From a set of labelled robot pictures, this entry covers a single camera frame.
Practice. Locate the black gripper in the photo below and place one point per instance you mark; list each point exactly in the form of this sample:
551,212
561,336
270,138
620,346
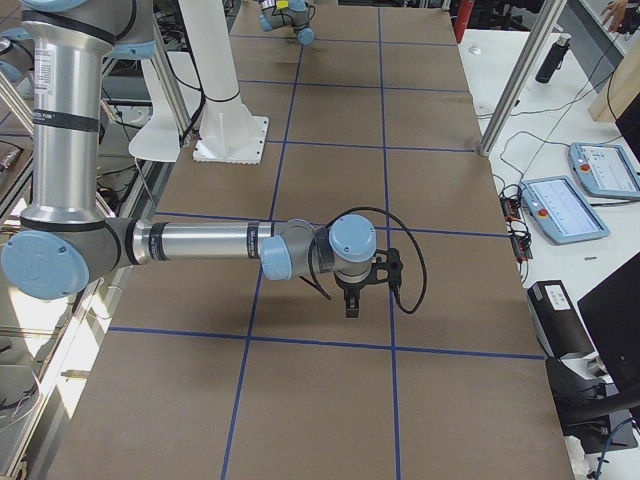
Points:
351,290

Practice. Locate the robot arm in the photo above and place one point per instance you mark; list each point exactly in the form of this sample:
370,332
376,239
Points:
295,14
65,243

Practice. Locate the black power box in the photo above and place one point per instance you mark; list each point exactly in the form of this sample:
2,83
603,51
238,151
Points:
557,323

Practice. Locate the near teach pendant tablet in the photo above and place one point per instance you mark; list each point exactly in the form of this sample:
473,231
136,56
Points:
561,211

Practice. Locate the teach pendant tablet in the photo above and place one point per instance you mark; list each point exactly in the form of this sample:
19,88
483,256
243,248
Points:
604,170
561,211

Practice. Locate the white curved sheet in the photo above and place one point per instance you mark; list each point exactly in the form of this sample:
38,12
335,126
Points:
158,140

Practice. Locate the black monitor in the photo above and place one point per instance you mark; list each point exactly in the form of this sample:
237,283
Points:
610,312

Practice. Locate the far teach pendant tablet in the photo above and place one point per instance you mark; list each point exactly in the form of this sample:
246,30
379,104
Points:
604,170

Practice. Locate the black water bottle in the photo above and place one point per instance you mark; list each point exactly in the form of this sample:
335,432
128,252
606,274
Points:
553,59

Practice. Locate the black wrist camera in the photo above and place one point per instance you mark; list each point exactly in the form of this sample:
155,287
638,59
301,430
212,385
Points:
387,268

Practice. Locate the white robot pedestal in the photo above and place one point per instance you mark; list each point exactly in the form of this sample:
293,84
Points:
228,131

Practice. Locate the aluminium frame post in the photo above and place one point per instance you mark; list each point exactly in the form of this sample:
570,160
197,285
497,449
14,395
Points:
531,50

